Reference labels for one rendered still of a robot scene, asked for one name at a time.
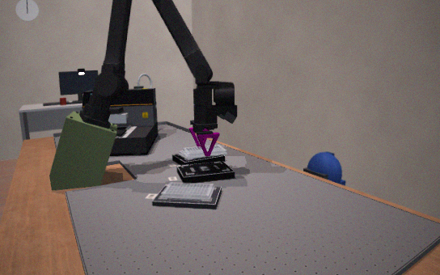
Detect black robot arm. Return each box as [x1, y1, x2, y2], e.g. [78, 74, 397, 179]
[79, 0, 237, 129]

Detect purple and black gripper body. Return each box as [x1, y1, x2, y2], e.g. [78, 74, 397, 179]
[190, 104, 218, 135]

